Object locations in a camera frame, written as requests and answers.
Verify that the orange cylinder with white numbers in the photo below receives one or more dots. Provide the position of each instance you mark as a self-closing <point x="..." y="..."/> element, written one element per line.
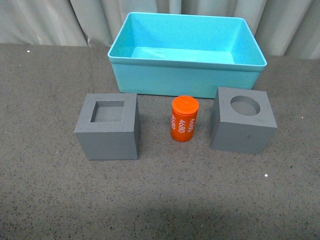
<point x="184" y="111"/>

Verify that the gray cube with round hole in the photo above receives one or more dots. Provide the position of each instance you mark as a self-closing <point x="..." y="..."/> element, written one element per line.
<point x="241" y="120"/>

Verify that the blue plastic box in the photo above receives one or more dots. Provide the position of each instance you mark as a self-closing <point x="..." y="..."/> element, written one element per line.
<point x="176" y="54"/>

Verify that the white curtain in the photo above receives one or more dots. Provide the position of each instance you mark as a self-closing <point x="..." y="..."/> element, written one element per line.
<point x="281" y="27"/>

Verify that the gray cube with square hole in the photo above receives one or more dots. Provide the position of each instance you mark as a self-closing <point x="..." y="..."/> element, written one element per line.
<point x="108" y="126"/>

